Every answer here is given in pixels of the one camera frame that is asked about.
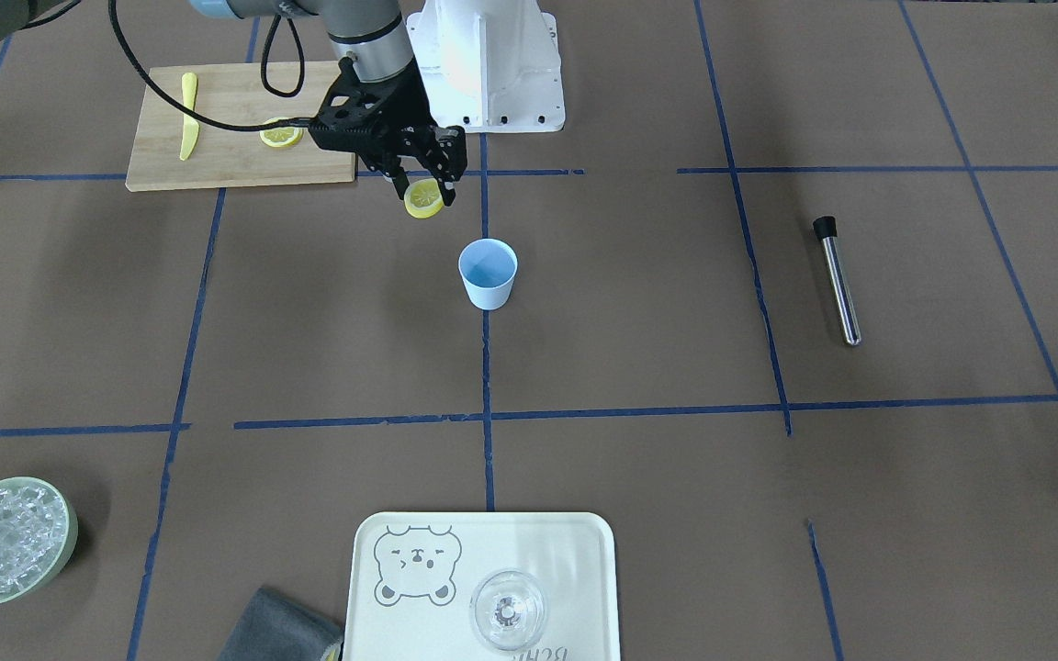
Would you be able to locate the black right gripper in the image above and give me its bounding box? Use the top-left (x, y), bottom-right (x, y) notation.
top-left (308, 62), bottom-right (467, 207)

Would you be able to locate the yellow lemon slice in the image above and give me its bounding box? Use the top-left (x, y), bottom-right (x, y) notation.
top-left (402, 177), bottom-right (445, 220)

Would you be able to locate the steel muddler with black tip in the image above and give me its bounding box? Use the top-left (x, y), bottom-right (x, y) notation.
top-left (811, 215), bottom-right (863, 347)

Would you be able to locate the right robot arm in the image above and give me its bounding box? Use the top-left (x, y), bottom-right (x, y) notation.
top-left (107, 1), bottom-right (467, 207)

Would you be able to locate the light blue plastic cup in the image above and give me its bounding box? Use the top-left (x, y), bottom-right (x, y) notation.
top-left (457, 238), bottom-right (518, 312)

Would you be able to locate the clear glass cup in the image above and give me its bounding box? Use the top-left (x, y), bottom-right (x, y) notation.
top-left (470, 568), bottom-right (547, 653)

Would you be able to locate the wooden cutting board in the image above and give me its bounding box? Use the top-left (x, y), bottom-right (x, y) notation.
top-left (126, 61), bottom-right (360, 192)

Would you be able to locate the yellow plastic knife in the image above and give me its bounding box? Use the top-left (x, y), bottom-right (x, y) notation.
top-left (179, 71), bottom-right (200, 162)

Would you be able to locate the cream bear print tray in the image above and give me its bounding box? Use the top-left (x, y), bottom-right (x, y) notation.
top-left (342, 511), bottom-right (622, 660)

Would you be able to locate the dark grey folded cloth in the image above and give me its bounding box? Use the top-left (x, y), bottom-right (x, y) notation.
top-left (217, 587), bottom-right (344, 660)

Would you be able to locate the green bowl with ice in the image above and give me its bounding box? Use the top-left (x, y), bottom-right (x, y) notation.
top-left (0, 476), bottom-right (79, 605)

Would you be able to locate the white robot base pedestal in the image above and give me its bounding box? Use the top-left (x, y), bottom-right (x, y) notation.
top-left (406, 1), bottom-right (567, 134)

